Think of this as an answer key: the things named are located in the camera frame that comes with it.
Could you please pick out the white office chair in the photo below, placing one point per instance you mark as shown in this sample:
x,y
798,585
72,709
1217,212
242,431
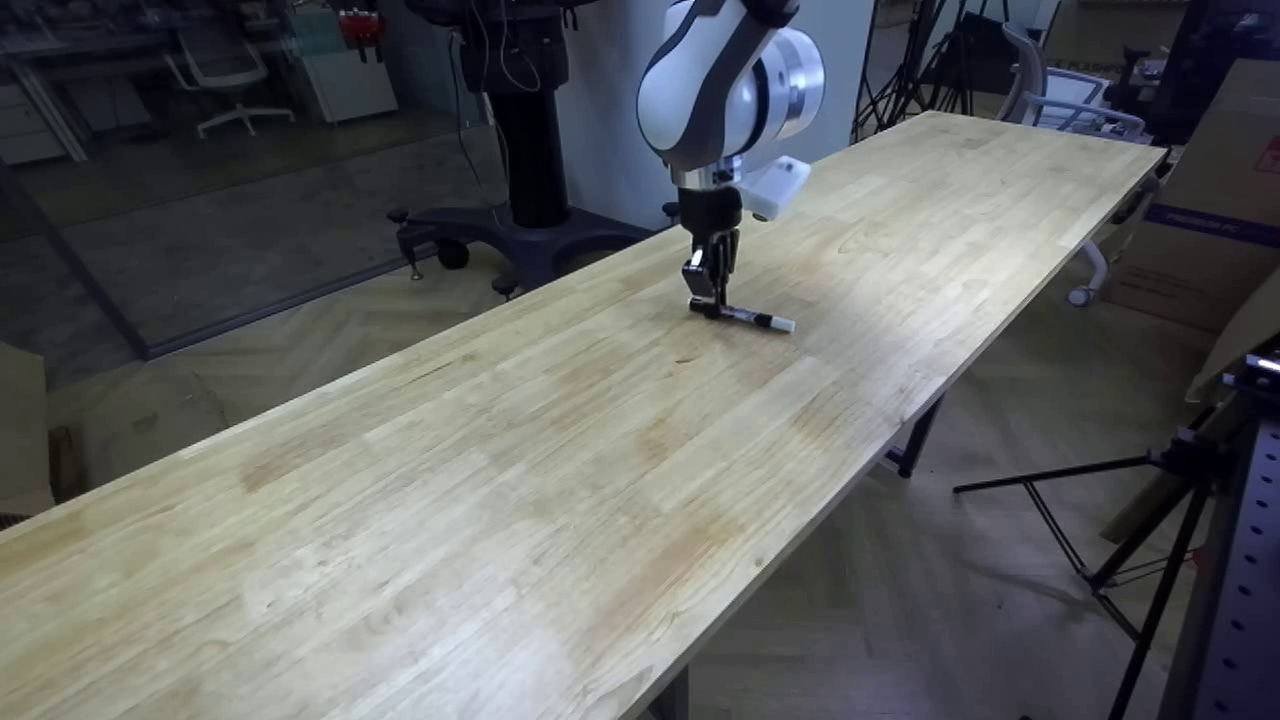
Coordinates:
x,y
226,68

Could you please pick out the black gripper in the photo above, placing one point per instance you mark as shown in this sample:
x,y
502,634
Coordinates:
x,y
707,221

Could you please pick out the white chair with metal frame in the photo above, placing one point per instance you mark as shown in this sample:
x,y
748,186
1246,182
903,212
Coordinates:
x,y
1080,120

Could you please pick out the black table leg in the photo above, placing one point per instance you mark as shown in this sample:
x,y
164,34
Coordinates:
x,y
919,441

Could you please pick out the cardboard box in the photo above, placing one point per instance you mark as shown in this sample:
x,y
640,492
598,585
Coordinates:
x,y
1205,201

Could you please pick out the black wheeled pedestal stand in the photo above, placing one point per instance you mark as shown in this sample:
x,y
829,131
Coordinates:
x,y
535,163

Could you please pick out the black and white marker pen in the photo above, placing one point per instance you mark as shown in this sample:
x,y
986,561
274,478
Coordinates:
x,y
745,319

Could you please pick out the black tripod stand by wall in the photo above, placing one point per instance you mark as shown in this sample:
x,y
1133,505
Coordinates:
x,y
934,61

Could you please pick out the black camera tripod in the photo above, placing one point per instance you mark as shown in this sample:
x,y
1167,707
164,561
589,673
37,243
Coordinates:
x,y
1156,505

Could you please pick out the grey perforated metal panel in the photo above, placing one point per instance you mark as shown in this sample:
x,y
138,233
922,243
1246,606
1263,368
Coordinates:
x,y
1240,585

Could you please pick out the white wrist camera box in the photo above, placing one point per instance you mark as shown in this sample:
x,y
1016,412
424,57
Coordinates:
x,y
776,186

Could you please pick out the white cabinet with red object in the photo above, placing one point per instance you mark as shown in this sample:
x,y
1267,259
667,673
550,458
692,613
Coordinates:
x,y
343,66

